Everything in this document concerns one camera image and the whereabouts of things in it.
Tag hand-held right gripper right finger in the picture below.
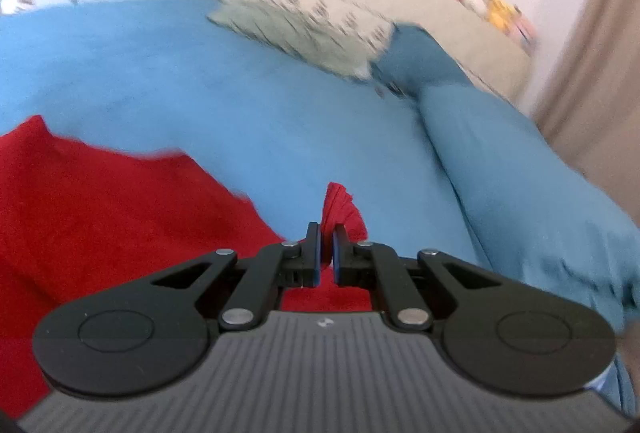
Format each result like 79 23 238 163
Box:
333 223 503 333

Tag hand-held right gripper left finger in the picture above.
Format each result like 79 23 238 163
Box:
151 222 322 332

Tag red garment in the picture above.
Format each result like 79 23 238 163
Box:
0 114 372 419

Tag blue duvet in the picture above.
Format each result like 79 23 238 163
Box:
372 24 640 334

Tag blue bed sheet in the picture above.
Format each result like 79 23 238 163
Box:
0 0 481 271

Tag green striped pillow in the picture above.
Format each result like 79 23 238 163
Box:
206 0 373 79

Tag beige headboard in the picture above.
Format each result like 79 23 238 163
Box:
220 0 533 101

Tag beige curtain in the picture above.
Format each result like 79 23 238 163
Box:
532 0 640 219

